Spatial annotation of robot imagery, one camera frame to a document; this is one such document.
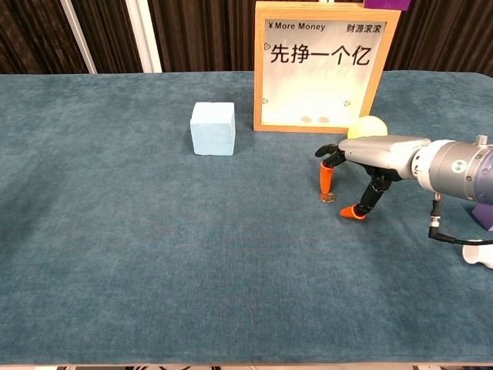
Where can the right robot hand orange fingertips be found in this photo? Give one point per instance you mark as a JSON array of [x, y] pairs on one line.
[[385, 150]]

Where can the silver coin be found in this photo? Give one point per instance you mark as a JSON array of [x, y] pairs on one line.
[[328, 197]]

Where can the wooden coin box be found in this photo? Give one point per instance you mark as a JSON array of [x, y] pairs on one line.
[[259, 77]]

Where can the yellow ball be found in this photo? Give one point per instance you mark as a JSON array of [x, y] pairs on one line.
[[367, 127]]

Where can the small purple cube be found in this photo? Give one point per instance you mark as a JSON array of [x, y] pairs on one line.
[[485, 217]]

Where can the white toothpaste tube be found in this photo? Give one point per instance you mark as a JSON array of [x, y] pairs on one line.
[[475, 254]]

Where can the light blue foam cube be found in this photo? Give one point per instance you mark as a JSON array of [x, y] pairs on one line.
[[212, 131]]

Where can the teal table cloth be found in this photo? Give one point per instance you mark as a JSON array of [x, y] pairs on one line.
[[154, 231]]

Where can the white partition post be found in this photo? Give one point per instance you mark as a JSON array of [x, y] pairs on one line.
[[79, 36], [144, 36]]

